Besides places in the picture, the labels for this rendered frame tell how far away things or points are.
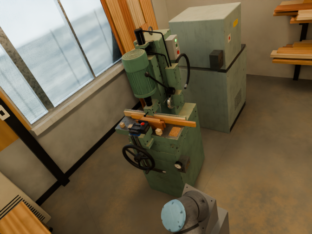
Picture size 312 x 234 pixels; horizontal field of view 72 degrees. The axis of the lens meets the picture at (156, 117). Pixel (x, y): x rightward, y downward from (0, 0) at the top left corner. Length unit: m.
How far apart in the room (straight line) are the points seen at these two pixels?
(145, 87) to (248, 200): 1.46
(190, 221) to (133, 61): 1.00
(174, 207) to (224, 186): 1.23
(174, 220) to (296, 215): 1.34
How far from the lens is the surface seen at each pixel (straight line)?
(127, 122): 1.91
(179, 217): 1.21
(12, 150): 2.67
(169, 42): 1.67
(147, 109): 1.69
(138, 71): 1.48
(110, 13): 3.00
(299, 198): 2.42
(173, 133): 1.63
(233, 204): 2.30
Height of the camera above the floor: 2.02
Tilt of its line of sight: 37 degrees down
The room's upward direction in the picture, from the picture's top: 18 degrees counter-clockwise
